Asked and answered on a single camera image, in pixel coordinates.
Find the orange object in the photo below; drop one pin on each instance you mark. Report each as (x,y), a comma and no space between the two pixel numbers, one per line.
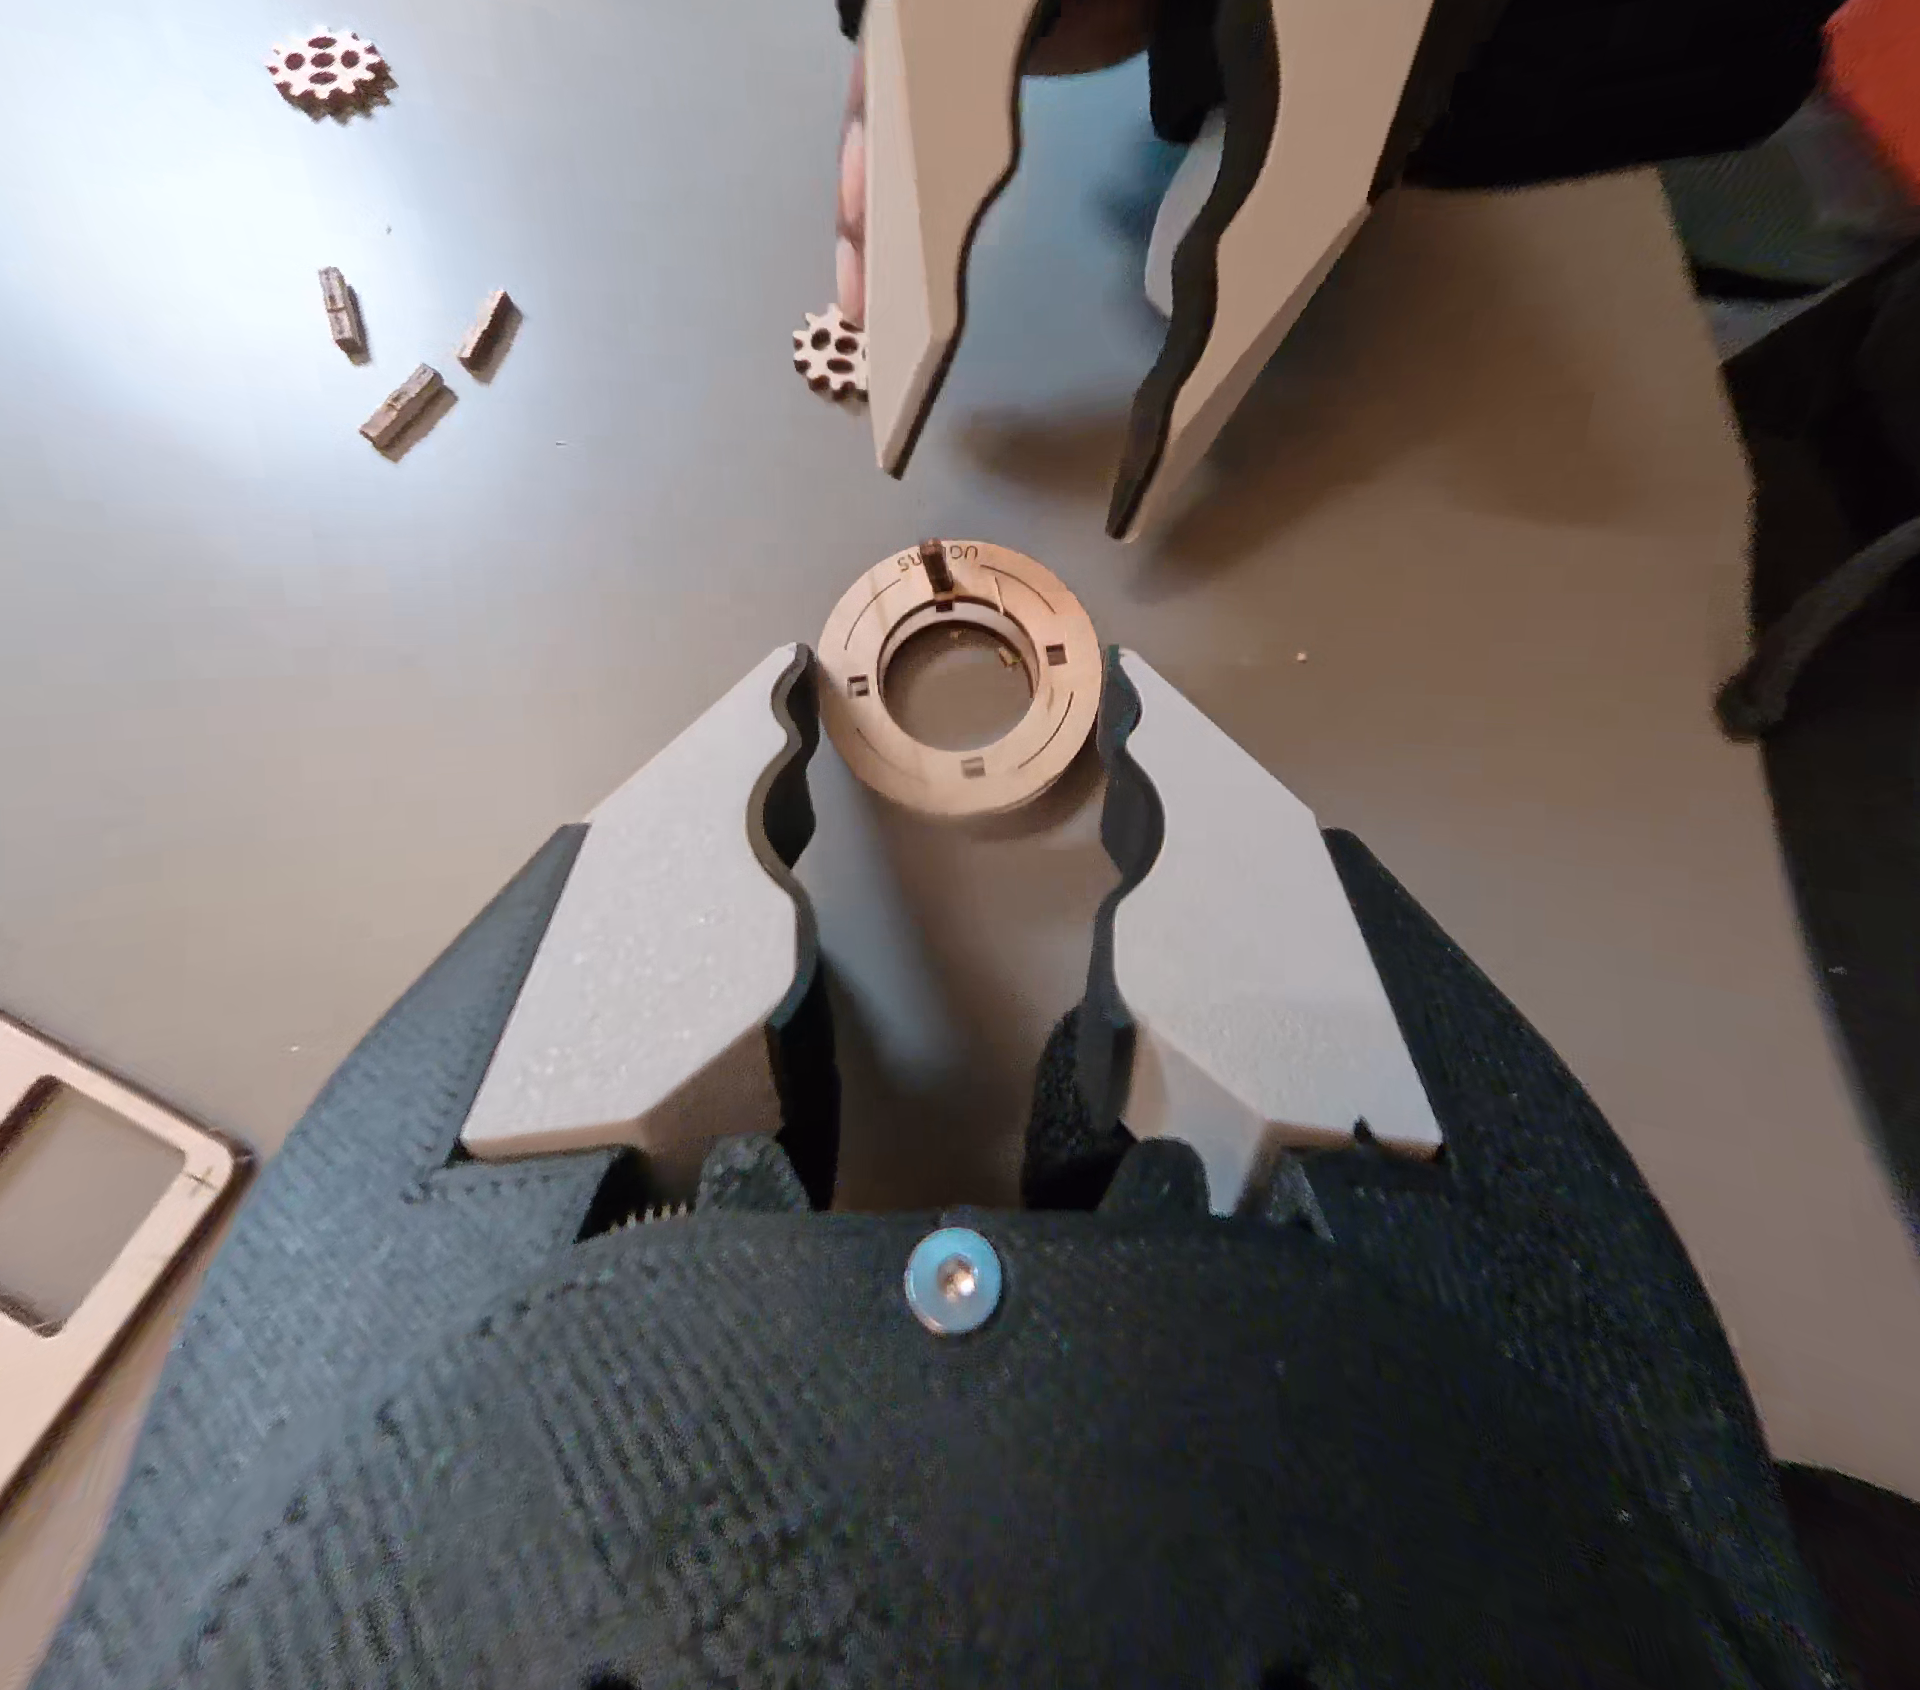
(1882,70)

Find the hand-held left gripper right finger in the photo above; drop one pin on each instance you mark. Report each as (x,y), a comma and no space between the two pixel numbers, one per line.
(1275,970)

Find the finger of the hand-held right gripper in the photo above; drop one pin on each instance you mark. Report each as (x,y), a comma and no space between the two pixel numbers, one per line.
(1334,100)
(960,70)

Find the grey desk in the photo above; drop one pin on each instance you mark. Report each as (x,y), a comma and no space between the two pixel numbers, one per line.
(450,701)

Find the small wooden peg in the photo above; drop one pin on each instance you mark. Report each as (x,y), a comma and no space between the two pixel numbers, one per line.
(939,564)
(342,312)
(489,332)
(405,408)

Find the large wooden puzzle sheet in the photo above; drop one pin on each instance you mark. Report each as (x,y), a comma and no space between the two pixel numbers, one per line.
(207,1158)

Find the wooden gear with holes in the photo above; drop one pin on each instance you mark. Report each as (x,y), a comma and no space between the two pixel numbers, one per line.
(372,79)
(819,363)

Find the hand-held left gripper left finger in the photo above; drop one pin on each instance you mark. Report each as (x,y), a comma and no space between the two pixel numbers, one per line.
(645,941)

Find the black clothing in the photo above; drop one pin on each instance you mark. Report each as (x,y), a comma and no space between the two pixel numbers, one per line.
(1860,821)

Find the person's right hand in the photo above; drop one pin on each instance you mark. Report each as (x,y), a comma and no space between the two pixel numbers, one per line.
(852,205)

